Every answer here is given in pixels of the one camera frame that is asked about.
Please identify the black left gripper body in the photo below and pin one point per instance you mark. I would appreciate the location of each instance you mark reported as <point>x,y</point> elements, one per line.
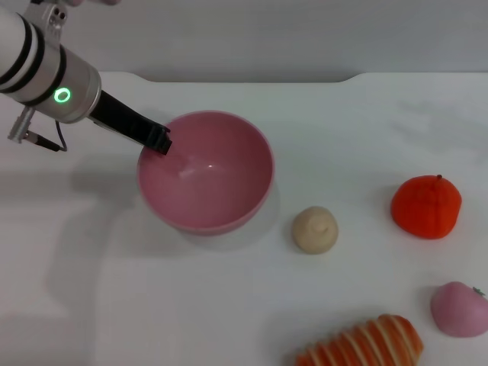
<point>118,114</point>

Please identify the pink peach toy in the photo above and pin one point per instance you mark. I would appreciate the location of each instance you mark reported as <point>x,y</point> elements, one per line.
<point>457,310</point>

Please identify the silver camera mount bracket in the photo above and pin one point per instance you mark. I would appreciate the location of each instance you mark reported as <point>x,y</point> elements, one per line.
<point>49,17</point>

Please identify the orange white striped bread toy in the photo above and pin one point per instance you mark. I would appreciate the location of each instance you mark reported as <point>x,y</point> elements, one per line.
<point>362,341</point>

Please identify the pink plastic bowl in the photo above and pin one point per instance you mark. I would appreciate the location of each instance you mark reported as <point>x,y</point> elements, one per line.
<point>213,183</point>

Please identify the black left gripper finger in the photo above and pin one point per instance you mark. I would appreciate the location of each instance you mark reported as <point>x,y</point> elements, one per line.
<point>158,139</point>

